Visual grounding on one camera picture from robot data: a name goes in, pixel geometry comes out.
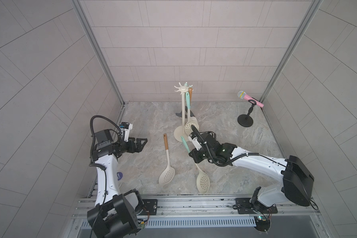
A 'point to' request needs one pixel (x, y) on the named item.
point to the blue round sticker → (119, 175)
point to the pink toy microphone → (242, 94)
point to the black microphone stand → (244, 120)
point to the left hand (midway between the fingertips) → (140, 137)
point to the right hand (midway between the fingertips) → (189, 155)
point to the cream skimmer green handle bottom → (203, 182)
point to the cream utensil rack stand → (179, 132)
